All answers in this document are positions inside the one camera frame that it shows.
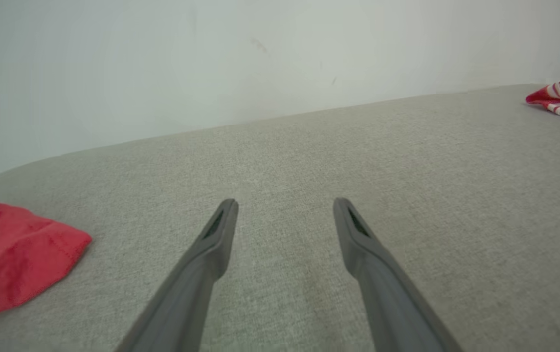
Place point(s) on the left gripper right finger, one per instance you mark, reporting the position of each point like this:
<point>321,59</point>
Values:
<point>392,303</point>

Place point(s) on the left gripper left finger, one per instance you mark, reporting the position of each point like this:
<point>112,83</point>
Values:
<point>187,298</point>

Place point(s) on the red jersey with black print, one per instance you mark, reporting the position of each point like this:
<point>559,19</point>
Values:
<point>15,254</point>

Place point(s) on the grey fabric sofa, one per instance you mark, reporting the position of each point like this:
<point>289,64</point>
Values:
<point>284,161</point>

